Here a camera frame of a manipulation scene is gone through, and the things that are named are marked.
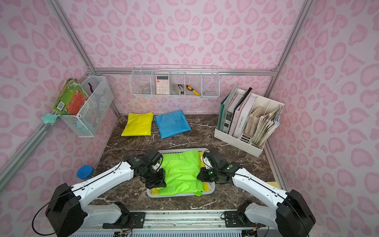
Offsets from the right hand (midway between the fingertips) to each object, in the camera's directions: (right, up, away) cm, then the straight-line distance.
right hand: (197, 177), depth 79 cm
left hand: (-15, -2, -2) cm, 16 cm away
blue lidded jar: (-54, +6, -8) cm, 55 cm away
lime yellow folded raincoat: (-45, +29, +35) cm, 64 cm away
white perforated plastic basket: (+7, -3, -4) cm, 9 cm away
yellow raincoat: (-21, -5, -5) cm, 22 cm away
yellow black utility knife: (-4, +51, +19) cm, 55 cm away
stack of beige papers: (+37, +27, +12) cm, 47 cm away
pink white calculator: (-22, +54, +16) cm, 61 cm away
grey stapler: (-14, +52, +22) cm, 58 cm away
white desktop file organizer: (+29, +31, +12) cm, 44 cm away
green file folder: (+15, +39, +5) cm, 42 cm away
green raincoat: (-9, +3, +3) cm, 10 cm away
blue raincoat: (-19, +30, +34) cm, 49 cm away
